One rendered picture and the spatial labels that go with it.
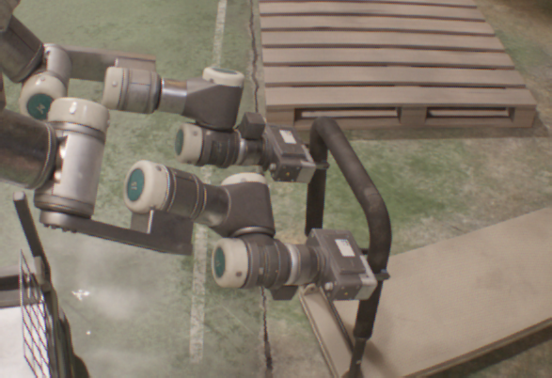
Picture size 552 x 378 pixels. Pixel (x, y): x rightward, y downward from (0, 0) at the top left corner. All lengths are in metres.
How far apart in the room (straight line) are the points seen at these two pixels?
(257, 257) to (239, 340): 0.84
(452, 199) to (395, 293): 0.66
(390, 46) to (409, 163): 0.64
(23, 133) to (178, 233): 0.31
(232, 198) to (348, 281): 0.23
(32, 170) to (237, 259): 0.38
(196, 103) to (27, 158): 0.50
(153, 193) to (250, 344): 0.97
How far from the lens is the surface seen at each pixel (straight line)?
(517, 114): 2.73
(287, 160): 1.35
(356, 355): 1.48
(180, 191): 1.01
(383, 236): 1.17
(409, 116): 2.58
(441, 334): 1.71
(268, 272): 1.09
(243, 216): 1.09
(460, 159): 2.52
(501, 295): 1.83
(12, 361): 1.57
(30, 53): 1.22
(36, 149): 0.87
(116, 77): 1.26
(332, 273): 1.15
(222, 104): 1.28
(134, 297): 2.02
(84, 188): 0.91
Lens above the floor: 1.57
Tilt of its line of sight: 41 degrees down
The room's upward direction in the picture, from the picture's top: straight up
